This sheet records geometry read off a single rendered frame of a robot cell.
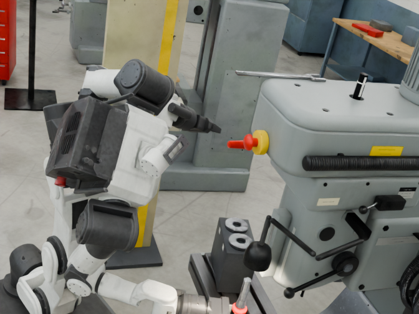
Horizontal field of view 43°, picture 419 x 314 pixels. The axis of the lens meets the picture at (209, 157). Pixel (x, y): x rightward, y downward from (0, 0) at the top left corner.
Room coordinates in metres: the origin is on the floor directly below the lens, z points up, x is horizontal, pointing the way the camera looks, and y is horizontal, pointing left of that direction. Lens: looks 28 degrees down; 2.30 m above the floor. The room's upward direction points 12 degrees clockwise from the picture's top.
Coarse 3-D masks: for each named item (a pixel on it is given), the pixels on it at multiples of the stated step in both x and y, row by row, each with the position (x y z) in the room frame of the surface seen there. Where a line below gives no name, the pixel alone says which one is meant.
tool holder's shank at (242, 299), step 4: (244, 280) 1.23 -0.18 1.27; (248, 280) 1.23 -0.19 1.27; (244, 284) 1.22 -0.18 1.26; (248, 284) 1.22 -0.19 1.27; (244, 288) 1.22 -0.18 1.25; (248, 288) 1.22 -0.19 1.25; (240, 292) 1.23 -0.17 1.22; (244, 292) 1.22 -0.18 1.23; (240, 296) 1.22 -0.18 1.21; (244, 296) 1.22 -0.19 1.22; (240, 300) 1.22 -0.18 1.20; (244, 300) 1.22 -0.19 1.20; (236, 304) 1.22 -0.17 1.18; (240, 304) 1.22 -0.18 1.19; (244, 304) 1.22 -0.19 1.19; (240, 308) 1.22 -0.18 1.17
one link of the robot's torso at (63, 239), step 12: (48, 156) 1.49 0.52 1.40; (48, 180) 1.47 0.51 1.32; (60, 192) 1.42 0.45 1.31; (72, 192) 1.54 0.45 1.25; (60, 204) 1.42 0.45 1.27; (72, 204) 1.48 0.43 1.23; (84, 204) 1.52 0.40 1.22; (60, 216) 1.47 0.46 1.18; (72, 216) 1.49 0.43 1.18; (60, 228) 1.47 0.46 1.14; (72, 228) 1.50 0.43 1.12; (48, 240) 1.50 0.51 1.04; (60, 240) 1.46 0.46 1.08; (72, 240) 1.44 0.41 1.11; (60, 252) 1.43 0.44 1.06; (60, 264) 1.42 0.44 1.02
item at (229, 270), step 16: (224, 224) 1.67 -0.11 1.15; (240, 224) 1.68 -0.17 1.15; (224, 240) 1.57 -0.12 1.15; (240, 240) 1.59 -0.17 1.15; (224, 256) 1.52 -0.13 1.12; (240, 256) 1.51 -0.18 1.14; (224, 272) 1.50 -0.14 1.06; (240, 272) 1.52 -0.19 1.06; (224, 288) 1.51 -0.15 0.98; (240, 288) 1.52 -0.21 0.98
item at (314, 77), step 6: (240, 72) 1.23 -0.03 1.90; (246, 72) 1.24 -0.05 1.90; (252, 72) 1.25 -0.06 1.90; (258, 72) 1.26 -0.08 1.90; (264, 72) 1.26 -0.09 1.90; (270, 72) 1.27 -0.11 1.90; (294, 78) 1.29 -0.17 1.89; (300, 78) 1.29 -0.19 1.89; (306, 78) 1.30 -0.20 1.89; (312, 78) 1.30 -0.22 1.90; (318, 78) 1.30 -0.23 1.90; (324, 78) 1.31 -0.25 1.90
